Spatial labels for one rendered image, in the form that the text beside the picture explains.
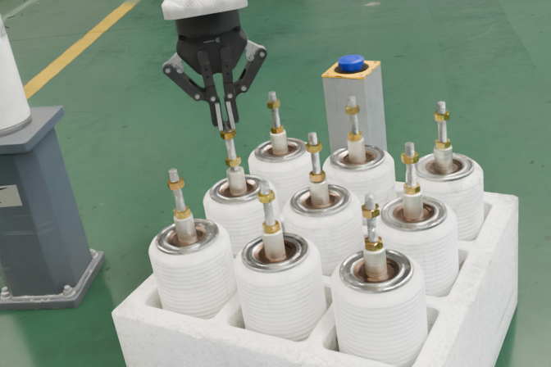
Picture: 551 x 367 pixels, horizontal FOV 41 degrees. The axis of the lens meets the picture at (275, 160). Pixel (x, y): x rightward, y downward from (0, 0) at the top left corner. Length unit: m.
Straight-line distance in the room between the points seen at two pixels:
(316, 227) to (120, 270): 0.55
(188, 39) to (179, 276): 0.27
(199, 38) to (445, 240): 0.36
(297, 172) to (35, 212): 0.43
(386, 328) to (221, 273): 0.22
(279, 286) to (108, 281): 0.58
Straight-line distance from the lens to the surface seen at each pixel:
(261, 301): 0.80
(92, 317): 1.23
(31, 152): 1.17
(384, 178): 0.97
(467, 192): 0.93
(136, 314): 0.89
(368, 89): 1.12
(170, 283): 0.86
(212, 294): 0.86
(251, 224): 0.93
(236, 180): 0.94
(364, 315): 0.74
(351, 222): 0.88
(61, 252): 1.25
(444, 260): 0.85
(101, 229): 1.47
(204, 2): 0.79
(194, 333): 0.84
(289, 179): 1.01
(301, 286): 0.79
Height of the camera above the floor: 0.69
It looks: 26 degrees down
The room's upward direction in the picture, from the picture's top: 9 degrees counter-clockwise
